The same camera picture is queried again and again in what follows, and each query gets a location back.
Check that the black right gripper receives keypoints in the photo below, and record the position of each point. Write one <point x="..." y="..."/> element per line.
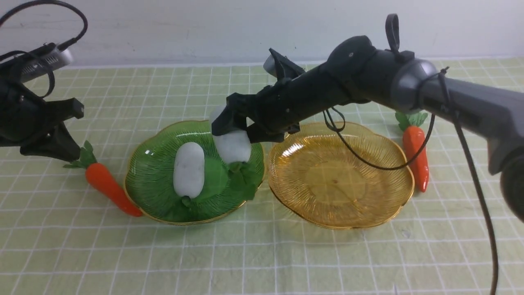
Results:
<point x="277" y="110"/>

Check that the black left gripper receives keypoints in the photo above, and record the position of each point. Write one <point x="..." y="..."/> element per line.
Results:
<point x="26" y="120"/>

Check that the white toy radish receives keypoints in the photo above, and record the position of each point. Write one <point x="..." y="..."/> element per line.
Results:
<point x="234" y="148"/>
<point x="189" y="172"/>

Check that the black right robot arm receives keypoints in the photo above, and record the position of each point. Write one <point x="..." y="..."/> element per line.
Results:
<point x="357" y="72"/>

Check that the left orange toy carrot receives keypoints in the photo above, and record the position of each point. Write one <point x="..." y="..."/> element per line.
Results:
<point x="99" y="177"/>

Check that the orange toy carrot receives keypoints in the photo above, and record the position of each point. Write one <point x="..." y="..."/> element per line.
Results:
<point x="99" y="177"/>
<point x="412" y="140"/>

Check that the amber ribbed glass plate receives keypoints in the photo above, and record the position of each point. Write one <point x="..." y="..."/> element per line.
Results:
<point x="318" y="176"/>

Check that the green ribbed glass plate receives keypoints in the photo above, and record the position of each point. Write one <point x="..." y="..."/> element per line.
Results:
<point x="149" y="178"/>

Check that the right orange toy carrot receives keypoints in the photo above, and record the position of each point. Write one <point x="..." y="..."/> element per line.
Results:
<point x="412" y="140"/>

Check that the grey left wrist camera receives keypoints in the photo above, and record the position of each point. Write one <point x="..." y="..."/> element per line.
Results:
<point x="27" y="66"/>

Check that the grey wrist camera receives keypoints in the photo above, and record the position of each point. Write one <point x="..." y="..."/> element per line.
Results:
<point x="281" y="67"/>
<point x="27" y="66"/>

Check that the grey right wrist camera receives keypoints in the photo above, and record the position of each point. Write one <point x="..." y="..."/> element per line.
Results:
<point x="281" y="67"/>

